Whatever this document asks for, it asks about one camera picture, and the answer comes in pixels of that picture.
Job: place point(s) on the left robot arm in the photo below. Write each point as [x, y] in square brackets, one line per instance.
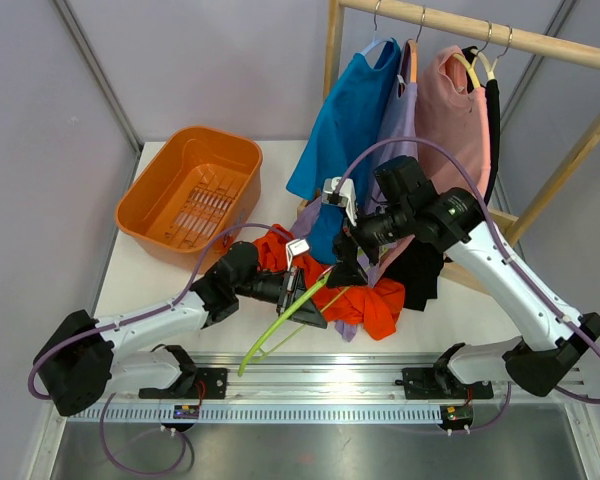
[86, 359]

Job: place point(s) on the orange t shirt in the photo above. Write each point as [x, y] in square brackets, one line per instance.
[375, 309]

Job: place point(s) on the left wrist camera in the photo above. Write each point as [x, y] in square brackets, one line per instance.
[295, 248]

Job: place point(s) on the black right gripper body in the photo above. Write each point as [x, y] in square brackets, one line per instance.
[363, 237]

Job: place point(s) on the orange brown hanger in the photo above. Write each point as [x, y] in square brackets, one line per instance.
[409, 66]

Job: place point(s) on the wooden clothes rack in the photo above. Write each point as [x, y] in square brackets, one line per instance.
[538, 44]

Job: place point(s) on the pink t shirt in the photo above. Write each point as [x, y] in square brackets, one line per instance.
[437, 107]

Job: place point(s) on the lime green hanger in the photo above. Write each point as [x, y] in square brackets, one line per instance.
[257, 353]

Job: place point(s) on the orange plastic basket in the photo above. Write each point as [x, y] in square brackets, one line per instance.
[201, 181]

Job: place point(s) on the aluminium mounting rail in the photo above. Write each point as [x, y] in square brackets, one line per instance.
[325, 417]

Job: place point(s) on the black t shirt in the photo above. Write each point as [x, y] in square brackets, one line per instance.
[419, 266]

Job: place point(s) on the blue t shirt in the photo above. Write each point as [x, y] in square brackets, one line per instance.
[348, 122]

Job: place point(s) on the cream yellow hanger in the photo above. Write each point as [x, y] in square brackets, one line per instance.
[479, 56]

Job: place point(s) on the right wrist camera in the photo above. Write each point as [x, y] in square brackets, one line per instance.
[341, 193]

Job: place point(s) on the light blue hanger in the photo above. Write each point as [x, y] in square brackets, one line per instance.
[376, 39]

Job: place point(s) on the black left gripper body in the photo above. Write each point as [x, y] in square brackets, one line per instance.
[285, 305]

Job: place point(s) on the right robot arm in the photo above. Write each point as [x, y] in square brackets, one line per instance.
[552, 334]

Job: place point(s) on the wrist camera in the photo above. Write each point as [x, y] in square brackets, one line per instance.
[341, 193]
[295, 248]

